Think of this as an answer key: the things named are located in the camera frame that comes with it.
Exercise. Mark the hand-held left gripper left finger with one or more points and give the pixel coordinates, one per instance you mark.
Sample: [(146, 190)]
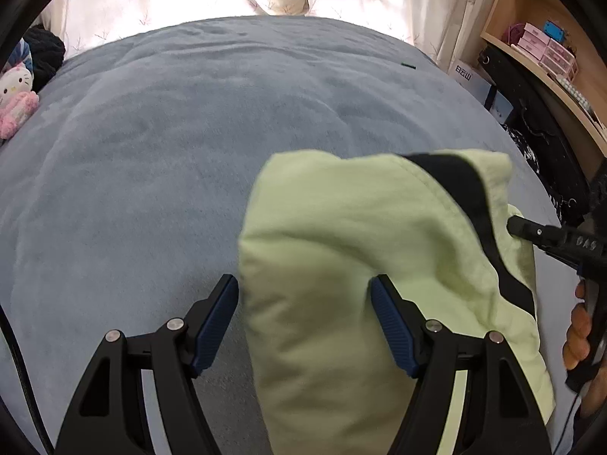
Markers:
[(216, 322)]

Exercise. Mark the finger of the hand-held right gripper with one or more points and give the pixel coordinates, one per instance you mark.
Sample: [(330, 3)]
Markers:
[(536, 234)]

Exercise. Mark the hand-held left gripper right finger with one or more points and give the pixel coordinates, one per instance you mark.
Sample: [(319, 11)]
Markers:
[(393, 327)]

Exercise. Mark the green and black hooded jacket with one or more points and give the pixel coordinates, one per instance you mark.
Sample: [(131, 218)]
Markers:
[(332, 227)]

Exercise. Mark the black patterned clothes pile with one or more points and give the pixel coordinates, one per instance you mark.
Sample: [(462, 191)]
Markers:
[(555, 151)]

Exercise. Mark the person's right hand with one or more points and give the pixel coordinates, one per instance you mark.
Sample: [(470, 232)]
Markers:
[(577, 336)]

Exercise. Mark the black and white patterned cloth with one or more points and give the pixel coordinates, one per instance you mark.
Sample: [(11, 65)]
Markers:
[(526, 151)]

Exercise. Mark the light blue box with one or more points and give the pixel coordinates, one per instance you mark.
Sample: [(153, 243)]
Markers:
[(500, 106)]

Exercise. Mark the white keyboard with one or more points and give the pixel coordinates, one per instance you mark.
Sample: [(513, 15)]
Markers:
[(581, 99)]

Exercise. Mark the white cardboard box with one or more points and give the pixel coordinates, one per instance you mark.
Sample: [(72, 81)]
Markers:
[(467, 76)]

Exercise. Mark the stack of pink boxes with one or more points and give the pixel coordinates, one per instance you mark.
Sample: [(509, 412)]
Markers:
[(552, 57)]

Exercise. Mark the purple yarn ball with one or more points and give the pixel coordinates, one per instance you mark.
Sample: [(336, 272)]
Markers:
[(513, 34)]

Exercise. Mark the white and pink cat plush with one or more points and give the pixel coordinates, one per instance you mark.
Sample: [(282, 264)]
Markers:
[(16, 85)]

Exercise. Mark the black knit cloth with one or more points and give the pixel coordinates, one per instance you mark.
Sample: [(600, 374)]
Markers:
[(45, 52)]

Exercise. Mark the floral quilt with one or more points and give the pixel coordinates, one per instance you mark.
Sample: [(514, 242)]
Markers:
[(21, 54)]

